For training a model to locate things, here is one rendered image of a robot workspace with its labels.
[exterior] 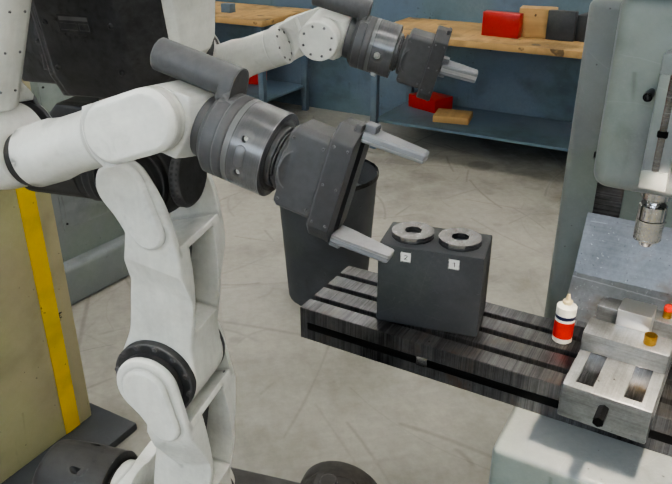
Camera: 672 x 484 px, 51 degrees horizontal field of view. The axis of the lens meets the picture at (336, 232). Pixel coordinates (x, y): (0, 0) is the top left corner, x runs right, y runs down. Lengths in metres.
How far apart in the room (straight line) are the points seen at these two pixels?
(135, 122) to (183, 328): 0.52
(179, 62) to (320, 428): 2.09
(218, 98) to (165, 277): 0.45
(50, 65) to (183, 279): 0.35
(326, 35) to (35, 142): 0.52
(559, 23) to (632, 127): 3.91
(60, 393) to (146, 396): 1.47
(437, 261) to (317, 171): 0.82
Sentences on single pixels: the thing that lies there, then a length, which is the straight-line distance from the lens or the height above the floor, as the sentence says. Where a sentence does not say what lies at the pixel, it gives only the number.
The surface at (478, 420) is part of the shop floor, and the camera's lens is 2.77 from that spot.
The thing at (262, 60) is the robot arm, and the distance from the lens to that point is 1.24.
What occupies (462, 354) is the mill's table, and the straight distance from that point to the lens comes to 1.48.
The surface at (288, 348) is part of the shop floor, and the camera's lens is 3.10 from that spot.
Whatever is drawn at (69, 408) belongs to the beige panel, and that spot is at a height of 0.13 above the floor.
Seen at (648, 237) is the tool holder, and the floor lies 1.21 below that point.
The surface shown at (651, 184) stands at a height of 1.35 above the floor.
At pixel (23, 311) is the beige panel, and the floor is 0.57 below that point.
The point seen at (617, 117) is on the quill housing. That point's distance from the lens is 1.24.
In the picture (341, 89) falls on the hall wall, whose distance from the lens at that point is 6.43.
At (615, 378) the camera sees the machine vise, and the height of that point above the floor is 0.99.
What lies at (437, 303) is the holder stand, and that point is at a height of 0.99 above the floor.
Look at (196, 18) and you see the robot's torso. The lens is 1.02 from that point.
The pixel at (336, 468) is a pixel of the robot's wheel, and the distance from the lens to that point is 1.68.
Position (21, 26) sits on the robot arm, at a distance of 0.88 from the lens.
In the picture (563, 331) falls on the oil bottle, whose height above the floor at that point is 0.95.
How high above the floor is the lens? 1.76
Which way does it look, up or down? 25 degrees down
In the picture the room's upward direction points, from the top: straight up
